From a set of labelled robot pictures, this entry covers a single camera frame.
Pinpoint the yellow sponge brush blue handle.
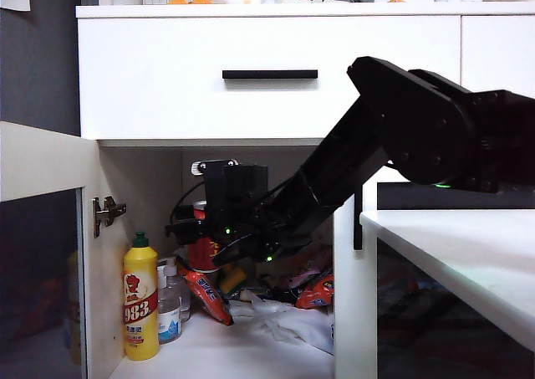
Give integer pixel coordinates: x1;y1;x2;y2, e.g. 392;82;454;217
219;265;247;295

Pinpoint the black door handle bar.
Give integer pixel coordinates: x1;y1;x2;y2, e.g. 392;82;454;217
353;186;364;251

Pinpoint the black drawer handle bar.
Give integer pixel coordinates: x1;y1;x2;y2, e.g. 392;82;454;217
222;69;318;81

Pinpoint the red beverage can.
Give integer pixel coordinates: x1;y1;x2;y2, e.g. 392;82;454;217
187;200;223;274

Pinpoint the wide white drawer front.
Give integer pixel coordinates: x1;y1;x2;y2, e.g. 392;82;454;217
77;15;462;141

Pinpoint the crumpled white plastic bag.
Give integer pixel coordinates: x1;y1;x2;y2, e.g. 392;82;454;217
227;289;335;355

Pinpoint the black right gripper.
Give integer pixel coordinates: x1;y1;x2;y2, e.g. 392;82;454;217
166;205;302;267

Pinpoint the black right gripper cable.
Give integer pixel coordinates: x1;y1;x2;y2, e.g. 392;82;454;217
169;181;206;229

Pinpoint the silver metal door hinge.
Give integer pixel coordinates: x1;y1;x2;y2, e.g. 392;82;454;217
92;195;127;238

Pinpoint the red snack bag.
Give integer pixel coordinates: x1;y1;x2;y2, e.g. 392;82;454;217
294;272;335;309

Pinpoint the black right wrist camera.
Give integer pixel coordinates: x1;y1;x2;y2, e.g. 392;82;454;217
191;159;269;213

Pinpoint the orange snack bag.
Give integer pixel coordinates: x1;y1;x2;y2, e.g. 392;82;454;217
177;257;234;326

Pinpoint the clear pump bottle blue label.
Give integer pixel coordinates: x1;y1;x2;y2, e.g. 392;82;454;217
156;264;183;345

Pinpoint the yellow detergent bottle green cap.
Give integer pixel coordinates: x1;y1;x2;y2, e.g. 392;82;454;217
123;231;161;361

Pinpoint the white cabinet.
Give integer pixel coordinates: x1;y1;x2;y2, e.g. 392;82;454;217
75;2;535;379

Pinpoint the white glass-pane cabinet door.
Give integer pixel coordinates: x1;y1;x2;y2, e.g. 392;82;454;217
333;177;535;379
0;120;101;379

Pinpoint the narrow white drawer front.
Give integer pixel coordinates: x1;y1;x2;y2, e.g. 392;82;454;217
461;14;535;92

